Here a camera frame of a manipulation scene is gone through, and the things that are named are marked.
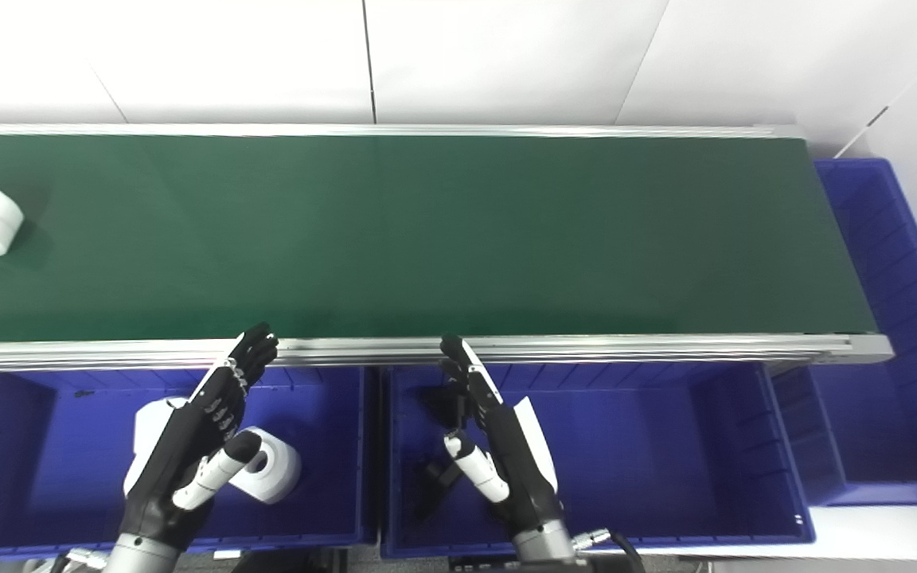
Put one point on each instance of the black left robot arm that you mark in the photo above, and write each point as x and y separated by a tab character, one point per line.
140	557

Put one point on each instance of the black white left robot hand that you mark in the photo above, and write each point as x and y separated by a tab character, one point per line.
180	446

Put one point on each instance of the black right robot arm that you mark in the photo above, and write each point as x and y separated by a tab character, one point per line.
542	545

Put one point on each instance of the black bracket part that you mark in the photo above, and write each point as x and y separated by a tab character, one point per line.
442	471

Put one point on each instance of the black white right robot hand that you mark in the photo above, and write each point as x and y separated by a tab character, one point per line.
518	461

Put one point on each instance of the blue plastic bin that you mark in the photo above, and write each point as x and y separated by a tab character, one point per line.
888	414
649	454
44	461

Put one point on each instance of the green conveyor belt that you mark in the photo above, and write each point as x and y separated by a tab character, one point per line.
427	239
586	348

